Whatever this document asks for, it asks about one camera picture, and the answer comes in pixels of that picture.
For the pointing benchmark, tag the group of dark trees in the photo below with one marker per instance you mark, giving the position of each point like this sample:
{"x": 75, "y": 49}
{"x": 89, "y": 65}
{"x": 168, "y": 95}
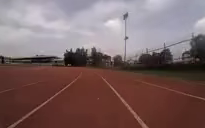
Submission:
{"x": 76, "y": 57}

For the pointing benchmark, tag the tall floodlight pole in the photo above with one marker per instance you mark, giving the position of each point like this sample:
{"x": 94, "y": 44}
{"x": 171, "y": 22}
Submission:
{"x": 125, "y": 40}

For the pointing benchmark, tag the white painted lane lines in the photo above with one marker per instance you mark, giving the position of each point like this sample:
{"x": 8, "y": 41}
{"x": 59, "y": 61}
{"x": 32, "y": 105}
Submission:
{"x": 123, "y": 101}

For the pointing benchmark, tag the red running track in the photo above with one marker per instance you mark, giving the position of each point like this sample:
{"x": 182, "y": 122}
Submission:
{"x": 90, "y": 106}

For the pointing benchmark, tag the trees behind fence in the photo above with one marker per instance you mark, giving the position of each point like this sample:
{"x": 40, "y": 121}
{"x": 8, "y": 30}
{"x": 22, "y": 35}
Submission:
{"x": 155, "y": 58}

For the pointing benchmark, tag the roofed grandstand building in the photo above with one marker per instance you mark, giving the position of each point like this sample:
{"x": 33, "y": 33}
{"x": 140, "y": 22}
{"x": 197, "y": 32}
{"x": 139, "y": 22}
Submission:
{"x": 36, "y": 59}

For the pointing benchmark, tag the grass strip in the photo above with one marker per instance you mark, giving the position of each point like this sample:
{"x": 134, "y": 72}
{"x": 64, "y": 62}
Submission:
{"x": 176, "y": 74}

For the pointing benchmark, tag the round dark tree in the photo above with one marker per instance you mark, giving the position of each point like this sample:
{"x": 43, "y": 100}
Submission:
{"x": 202, "y": 46}

